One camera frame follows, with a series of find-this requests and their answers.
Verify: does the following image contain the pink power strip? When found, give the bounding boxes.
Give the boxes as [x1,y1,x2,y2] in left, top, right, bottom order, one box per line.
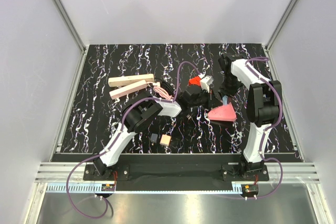
[109,80,147,99]

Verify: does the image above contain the pink triangular socket block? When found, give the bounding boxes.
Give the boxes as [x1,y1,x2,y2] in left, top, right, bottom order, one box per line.
[207,103,237,122]

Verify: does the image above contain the dark grey plug block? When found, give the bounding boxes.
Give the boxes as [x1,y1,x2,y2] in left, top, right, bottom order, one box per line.
[150,133,158,145]

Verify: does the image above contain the pink coiled power cable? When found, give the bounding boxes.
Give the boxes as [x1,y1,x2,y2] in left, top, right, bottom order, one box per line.
[148,81,174,100]

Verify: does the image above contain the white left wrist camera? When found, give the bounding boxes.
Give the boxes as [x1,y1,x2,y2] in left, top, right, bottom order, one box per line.
[198,74,214,93]

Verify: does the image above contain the red block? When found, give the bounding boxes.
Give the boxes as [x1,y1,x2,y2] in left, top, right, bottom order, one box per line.
[188,76,201,87]

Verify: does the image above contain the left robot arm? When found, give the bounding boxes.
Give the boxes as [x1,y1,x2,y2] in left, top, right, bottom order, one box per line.
[93,88,222,180]

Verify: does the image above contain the pink plug adapter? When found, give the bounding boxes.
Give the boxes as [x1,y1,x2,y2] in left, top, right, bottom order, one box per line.
[160,134,171,146]

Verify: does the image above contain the beige power strip red sockets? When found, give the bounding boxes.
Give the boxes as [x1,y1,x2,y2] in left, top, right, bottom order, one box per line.
[108,73,155,87]

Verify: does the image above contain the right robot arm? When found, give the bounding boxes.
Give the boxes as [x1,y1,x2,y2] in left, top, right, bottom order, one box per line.
[218,54,283,180]

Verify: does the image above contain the blue plug block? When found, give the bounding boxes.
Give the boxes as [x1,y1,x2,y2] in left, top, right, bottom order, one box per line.
[222,95,229,105]

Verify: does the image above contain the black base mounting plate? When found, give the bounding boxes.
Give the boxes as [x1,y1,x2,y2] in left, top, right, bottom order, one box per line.
[50,154,269,191]

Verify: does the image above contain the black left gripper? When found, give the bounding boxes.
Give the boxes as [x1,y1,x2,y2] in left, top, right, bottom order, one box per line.
[188,88,222,110]

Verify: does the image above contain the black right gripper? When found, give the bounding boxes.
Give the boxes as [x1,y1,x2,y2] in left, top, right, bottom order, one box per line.
[218,73,244,104]

